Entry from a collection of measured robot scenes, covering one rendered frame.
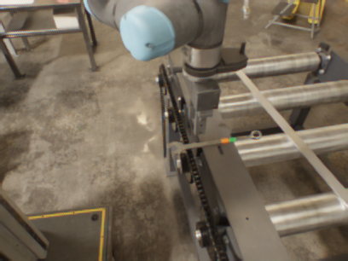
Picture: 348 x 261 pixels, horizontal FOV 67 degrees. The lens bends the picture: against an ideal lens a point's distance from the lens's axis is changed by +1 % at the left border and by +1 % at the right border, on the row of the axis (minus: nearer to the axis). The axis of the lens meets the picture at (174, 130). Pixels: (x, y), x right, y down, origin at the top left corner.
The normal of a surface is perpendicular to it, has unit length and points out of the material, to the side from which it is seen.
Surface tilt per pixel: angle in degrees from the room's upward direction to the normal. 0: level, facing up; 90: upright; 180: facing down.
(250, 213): 0
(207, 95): 90
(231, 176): 0
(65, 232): 0
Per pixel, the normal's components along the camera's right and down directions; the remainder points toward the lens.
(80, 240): 0.00, -0.70
